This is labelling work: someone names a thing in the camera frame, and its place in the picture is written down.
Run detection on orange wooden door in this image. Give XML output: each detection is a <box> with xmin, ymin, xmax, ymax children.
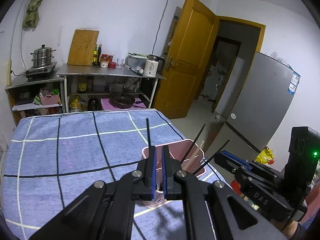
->
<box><xmin>154</xmin><ymin>0</ymin><xmax>220</xmax><ymax>119</ymax></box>

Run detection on yellow snack bag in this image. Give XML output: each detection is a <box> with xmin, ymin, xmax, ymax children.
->
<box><xmin>255</xmin><ymin>146</ymin><xmax>274</xmax><ymax>165</ymax></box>

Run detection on person's right hand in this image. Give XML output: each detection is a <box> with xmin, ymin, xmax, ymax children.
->
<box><xmin>282</xmin><ymin>221</ymin><xmax>306</xmax><ymax>240</ymax></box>

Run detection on low steel side shelf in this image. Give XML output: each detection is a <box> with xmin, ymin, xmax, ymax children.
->
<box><xmin>5</xmin><ymin>74</ymin><xmax>66</xmax><ymax>125</ymax></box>

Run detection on white electric kettle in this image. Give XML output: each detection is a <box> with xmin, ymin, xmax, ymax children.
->
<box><xmin>143</xmin><ymin>55</ymin><xmax>165</xmax><ymax>77</ymax></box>

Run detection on blue checked tablecloth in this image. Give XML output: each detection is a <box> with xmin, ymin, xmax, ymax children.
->
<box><xmin>0</xmin><ymin>108</ymin><xmax>226</xmax><ymax>240</ymax></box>

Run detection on green hanging cloth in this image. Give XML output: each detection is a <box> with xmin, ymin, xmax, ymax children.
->
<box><xmin>22</xmin><ymin>0</ymin><xmax>43</xmax><ymax>28</ymax></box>

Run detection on dark sauce bottle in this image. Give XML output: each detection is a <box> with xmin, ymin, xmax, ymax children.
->
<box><xmin>97</xmin><ymin>44</ymin><xmax>102</xmax><ymax>66</ymax></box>

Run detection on pink storage basket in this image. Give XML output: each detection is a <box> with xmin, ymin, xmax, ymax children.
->
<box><xmin>40</xmin><ymin>94</ymin><xmax>61</xmax><ymax>106</ymax></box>

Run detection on steel steamer pot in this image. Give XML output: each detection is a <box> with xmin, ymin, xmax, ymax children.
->
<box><xmin>31</xmin><ymin>44</ymin><xmax>56</xmax><ymax>68</ymax></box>

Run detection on yellow power strip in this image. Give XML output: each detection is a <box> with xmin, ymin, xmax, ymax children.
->
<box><xmin>7</xmin><ymin>60</ymin><xmax>12</xmax><ymax>86</ymax></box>

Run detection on pink plastic utensil holder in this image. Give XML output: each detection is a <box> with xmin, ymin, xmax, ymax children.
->
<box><xmin>143</xmin><ymin>139</ymin><xmax>204</xmax><ymax>208</ymax></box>

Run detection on cream chopstick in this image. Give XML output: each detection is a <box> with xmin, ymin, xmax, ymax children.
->
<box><xmin>182</xmin><ymin>141</ymin><xmax>204</xmax><ymax>171</ymax></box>

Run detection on steel kitchen shelf table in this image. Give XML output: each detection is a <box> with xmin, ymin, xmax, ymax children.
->
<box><xmin>57</xmin><ymin>64</ymin><xmax>165</xmax><ymax>108</ymax></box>

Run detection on black frying pan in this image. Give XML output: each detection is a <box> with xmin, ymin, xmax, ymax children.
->
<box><xmin>109</xmin><ymin>92</ymin><xmax>142</xmax><ymax>109</ymax></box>

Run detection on wooden cutting board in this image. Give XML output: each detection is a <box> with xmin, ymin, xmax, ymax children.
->
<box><xmin>67</xmin><ymin>29</ymin><xmax>99</xmax><ymax>66</ymax></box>

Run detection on red lidded jar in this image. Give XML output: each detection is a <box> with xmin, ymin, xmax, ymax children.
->
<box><xmin>100</xmin><ymin>54</ymin><xmax>110</xmax><ymax>68</ymax></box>

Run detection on black induction cooker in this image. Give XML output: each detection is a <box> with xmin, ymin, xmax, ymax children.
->
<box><xmin>23</xmin><ymin>62</ymin><xmax>57</xmax><ymax>79</ymax></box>

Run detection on grey refrigerator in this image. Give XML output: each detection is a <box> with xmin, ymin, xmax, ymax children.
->
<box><xmin>206</xmin><ymin>52</ymin><xmax>300</xmax><ymax>161</ymax></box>

